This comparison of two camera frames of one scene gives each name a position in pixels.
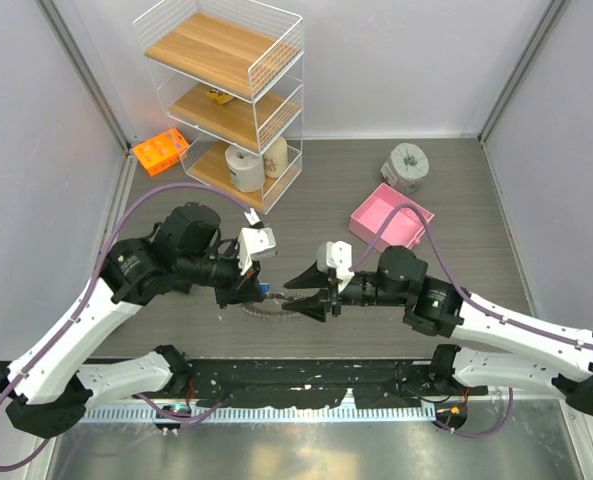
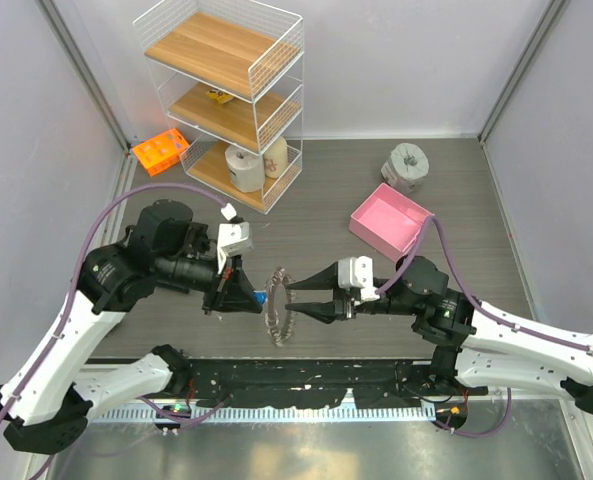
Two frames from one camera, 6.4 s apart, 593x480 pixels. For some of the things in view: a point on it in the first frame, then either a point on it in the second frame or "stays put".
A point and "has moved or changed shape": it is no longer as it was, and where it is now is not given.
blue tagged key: x=264 y=288 has moved or changed shape
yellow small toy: x=221 y=96 stays put
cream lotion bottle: x=276 y=158 stays put
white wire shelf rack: x=231 y=74 stays put
